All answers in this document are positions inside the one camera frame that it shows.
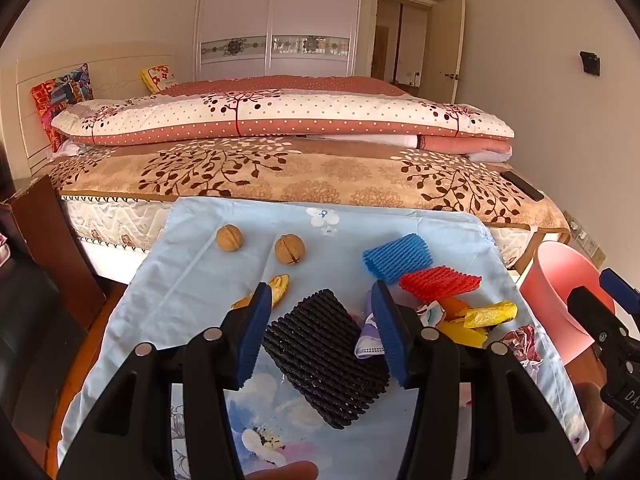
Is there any cream bed headboard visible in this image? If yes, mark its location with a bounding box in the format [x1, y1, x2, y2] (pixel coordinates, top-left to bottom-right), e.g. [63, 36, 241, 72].
[0, 42, 176, 181]

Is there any black foam fruit net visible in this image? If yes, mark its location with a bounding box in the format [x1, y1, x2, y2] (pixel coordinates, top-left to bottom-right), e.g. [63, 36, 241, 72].
[261, 288, 391, 430]

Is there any red white candy wrapper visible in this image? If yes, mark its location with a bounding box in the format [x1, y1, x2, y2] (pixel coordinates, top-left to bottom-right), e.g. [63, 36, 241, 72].
[500, 324, 543, 363]

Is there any brown leaf print blanket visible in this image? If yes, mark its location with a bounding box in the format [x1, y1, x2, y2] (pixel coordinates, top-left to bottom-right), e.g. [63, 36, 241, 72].
[37, 137, 571, 226]

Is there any red foam fruit net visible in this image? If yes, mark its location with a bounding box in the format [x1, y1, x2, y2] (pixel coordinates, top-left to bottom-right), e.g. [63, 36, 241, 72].
[398, 266, 482, 303]

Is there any colourful patterned pillow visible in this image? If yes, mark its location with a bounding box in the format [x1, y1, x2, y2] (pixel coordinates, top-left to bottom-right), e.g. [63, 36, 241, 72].
[30, 63, 94, 153]

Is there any folded dotted tree print quilt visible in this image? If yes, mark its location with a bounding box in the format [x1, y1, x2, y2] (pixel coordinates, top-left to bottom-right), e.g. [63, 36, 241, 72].
[50, 76, 516, 148]

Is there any black smartphone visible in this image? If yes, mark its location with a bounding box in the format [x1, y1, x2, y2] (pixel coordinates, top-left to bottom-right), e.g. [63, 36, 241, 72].
[501, 170, 545, 202]

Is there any pink plastic bucket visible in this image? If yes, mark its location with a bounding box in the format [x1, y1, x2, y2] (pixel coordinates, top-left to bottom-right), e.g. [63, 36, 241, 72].
[519, 241, 616, 366]

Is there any person's left hand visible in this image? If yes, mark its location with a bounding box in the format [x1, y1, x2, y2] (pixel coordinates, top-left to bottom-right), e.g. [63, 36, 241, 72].
[246, 461, 320, 480]

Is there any white purple paper napkin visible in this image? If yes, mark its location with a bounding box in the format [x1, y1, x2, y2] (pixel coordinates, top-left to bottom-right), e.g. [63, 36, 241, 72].
[354, 290, 388, 359]

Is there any white blue patterned wrapper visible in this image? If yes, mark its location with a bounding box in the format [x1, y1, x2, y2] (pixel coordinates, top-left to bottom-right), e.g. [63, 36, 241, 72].
[415, 300, 448, 326]

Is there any orange peel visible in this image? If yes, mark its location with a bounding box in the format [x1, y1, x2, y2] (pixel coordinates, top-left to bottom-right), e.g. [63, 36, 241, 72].
[440, 296, 473, 321]

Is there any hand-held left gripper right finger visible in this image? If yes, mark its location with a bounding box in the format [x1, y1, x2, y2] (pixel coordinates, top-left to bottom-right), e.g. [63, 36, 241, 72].
[370, 280, 586, 480]

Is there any brown wooden nightstand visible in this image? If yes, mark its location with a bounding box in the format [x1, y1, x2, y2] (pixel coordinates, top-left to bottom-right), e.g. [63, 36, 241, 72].
[0, 175, 108, 331]

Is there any brown walnut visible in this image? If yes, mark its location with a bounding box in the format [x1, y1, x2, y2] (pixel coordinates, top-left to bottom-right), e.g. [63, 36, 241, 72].
[216, 224, 244, 251]
[274, 233, 306, 265]

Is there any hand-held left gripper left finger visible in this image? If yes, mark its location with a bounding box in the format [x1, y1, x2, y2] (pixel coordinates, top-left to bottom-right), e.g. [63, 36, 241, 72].
[57, 282, 273, 480]

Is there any light blue floral cloth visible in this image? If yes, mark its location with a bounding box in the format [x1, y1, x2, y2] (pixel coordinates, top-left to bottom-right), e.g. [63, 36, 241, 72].
[57, 196, 591, 480]

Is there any beige wall socket row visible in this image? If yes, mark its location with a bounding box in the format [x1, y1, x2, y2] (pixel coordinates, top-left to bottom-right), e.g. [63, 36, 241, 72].
[565, 210, 606, 268]

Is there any folded white sheet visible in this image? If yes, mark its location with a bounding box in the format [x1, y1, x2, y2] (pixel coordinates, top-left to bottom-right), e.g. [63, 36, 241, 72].
[310, 134, 418, 150]

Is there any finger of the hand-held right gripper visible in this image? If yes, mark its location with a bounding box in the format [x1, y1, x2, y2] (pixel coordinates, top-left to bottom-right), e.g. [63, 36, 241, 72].
[599, 267, 640, 319]
[566, 285, 630, 357]

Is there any white room door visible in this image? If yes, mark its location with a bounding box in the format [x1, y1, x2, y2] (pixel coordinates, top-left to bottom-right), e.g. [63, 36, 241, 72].
[432, 0, 467, 104]

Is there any blue foam fruit net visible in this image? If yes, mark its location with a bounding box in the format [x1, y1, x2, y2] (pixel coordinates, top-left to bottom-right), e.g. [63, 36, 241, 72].
[362, 233, 434, 281]

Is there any yellow banana peel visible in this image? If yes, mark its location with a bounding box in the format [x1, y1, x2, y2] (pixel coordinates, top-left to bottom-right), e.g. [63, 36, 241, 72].
[231, 274, 291, 311]

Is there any white sliding door wardrobe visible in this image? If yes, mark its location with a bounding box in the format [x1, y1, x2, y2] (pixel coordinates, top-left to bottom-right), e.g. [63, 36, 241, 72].
[194, 0, 363, 82]

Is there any white quilted mattress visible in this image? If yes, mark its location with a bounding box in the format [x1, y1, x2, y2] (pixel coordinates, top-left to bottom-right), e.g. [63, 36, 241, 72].
[60, 195, 571, 281]

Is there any yellow fruit peel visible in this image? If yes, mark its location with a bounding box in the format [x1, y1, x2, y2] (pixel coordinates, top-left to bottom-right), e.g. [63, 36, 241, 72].
[436, 319, 488, 349]

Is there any yellow floral pillow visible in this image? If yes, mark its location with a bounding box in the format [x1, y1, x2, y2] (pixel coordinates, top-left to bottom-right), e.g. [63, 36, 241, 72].
[140, 65, 178, 95]

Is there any folded pink blanket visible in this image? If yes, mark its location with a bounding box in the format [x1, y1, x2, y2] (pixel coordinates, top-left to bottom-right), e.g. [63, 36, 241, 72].
[415, 135, 513, 157]

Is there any yellow plastic bag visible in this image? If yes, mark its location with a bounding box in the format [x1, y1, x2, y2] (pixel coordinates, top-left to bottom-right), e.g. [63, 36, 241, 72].
[462, 300, 518, 329]

